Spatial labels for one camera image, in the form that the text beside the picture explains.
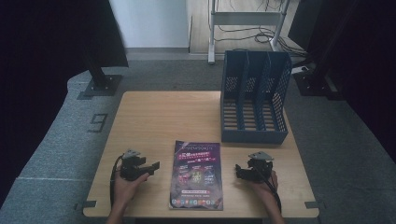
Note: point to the white metal stand frame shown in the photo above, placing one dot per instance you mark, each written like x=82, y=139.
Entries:
x=246, y=18

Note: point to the person's left hand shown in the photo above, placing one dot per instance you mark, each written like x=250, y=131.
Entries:
x=124, y=193

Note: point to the black curtain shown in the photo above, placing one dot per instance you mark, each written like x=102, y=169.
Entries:
x=46, y=68
x=367, y=62

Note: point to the blue plastic file rack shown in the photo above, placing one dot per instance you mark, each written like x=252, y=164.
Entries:
x=253, y=137

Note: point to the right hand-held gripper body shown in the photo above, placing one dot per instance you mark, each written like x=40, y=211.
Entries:
x=260, y=169

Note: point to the black metal stand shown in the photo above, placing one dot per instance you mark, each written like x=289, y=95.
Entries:
x=311, y=84
x=102, y=85

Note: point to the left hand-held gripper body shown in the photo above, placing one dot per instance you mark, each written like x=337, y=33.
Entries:
x=130, y=168

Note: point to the person's right hand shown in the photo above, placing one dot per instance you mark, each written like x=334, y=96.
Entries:
x=269, y=194

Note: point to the purple glossy magazine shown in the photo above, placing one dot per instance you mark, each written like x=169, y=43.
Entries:
x=196, y=177

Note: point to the white power strip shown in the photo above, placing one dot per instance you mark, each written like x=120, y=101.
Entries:
x=299, y=69

